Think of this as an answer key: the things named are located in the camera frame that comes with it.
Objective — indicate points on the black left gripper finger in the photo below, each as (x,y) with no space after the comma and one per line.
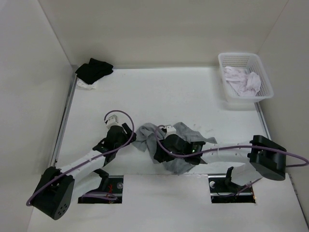
(108,158)
(128,133)

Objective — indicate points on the left metal table rail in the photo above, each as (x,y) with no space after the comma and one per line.
(56,150)

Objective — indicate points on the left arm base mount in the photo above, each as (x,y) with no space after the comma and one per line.
(109,185)

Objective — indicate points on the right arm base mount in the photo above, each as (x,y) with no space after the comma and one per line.
(222,190)

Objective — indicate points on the grey tank top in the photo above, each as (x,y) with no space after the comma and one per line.
(148,135)

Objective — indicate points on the folded white tank top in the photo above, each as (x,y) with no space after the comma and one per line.
(84,86)

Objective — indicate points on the right metal table rail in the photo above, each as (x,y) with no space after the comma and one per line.
(262,120)

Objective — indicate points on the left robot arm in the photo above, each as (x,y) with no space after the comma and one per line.
(59,186)

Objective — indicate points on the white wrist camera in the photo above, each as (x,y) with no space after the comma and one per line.
(168,129)
(112,121)

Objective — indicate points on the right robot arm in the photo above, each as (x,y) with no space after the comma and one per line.
(259,158)

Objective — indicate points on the folded black tank top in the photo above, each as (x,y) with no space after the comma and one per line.
(93,71)

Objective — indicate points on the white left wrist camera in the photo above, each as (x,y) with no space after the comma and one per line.
(112,121)

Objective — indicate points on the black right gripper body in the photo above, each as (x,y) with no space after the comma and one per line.
(164,157)

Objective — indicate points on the white plastic laundry basket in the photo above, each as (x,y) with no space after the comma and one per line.
(250,63)

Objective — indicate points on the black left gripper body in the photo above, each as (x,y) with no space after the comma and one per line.
(125,137)

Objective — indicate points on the pink tank top in basket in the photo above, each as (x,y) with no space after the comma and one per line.
(245,85)

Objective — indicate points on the metal table rail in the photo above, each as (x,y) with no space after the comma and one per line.
(56,150)
(262,120)

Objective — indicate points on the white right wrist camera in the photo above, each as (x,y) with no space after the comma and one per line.
(168,129)

